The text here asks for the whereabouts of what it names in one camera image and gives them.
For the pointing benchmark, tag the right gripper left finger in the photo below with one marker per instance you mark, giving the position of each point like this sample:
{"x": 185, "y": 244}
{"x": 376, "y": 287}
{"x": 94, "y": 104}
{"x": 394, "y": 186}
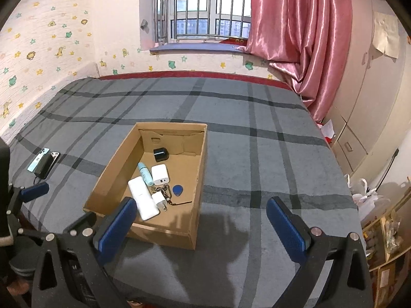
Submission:
{"x": 70, "y": 270}

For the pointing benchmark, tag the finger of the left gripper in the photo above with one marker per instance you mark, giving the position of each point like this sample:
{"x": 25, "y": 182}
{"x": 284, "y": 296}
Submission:
{"x": 20, "y": 226}
{"x": 33, "y": 192}

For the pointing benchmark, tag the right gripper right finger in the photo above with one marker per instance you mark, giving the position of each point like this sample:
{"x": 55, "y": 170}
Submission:
{"x": 348, "y": 283}

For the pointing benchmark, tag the small white plug charger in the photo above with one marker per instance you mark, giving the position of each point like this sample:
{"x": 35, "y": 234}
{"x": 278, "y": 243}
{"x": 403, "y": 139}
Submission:
{"x": 159, "y": 200}

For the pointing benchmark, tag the light blue tube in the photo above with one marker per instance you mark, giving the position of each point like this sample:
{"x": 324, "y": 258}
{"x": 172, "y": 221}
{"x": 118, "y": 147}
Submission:
{"x": 145, "y": 174}

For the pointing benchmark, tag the brass key bunch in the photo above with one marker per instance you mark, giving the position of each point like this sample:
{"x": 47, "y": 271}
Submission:
{"x": 166, "y": 192}

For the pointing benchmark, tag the brown cardboard box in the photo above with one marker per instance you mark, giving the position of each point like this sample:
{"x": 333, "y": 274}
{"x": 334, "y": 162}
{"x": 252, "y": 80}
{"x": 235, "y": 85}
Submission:
{"x": 187, "y": 145}

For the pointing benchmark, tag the black round charger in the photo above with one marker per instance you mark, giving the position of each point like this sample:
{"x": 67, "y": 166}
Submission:
{"x": 161, "y": 154}

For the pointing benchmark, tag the black power bank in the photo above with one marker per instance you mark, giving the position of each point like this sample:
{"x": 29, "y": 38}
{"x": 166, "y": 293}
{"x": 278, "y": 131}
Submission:
{"x": 43, "y": 167}

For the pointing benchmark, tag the light blue phone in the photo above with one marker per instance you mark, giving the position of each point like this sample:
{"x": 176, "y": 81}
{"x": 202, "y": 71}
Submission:
{"x": 37, "y": 159}

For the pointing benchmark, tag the silver phone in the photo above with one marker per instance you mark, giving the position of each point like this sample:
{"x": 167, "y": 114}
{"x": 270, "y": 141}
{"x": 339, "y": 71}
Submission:
{"x": 55, "y": 156}

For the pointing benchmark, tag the white power bank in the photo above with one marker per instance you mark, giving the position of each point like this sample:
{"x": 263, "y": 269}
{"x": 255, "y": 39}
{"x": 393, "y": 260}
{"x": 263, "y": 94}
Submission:
{"x": 140, "y": 193}

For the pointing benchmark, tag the white plastic bag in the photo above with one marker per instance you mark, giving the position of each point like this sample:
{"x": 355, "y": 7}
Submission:
{"x": 370, "y": 204}

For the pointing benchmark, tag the wooden shelf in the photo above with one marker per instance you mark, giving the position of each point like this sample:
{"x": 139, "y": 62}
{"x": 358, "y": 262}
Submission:
{"x": 387, "y": 236}

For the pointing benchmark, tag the white square charger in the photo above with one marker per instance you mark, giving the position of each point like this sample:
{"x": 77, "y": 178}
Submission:
{"x": 160, "y": 175}

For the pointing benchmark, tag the grey plaid bed cover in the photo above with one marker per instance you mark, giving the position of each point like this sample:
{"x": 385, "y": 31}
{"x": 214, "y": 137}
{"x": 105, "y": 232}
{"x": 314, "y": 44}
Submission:
{"x": 262, "y": 143}

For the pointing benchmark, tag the beige wardrobe cabinet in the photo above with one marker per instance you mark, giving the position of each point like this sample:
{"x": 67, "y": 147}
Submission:
{"x": 370, "y": 112}

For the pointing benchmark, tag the red bed sheet edge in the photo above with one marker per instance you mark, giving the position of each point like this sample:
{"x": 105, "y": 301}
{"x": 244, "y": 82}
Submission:
{"x": 197, "y": 74}

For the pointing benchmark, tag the pink satin curtain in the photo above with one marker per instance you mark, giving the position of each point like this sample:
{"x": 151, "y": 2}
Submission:
{"x": 307, "y": 42}

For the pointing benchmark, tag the metal window railing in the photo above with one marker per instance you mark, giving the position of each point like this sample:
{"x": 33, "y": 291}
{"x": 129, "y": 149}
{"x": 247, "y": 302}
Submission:
{"x": 206, "y": 20}

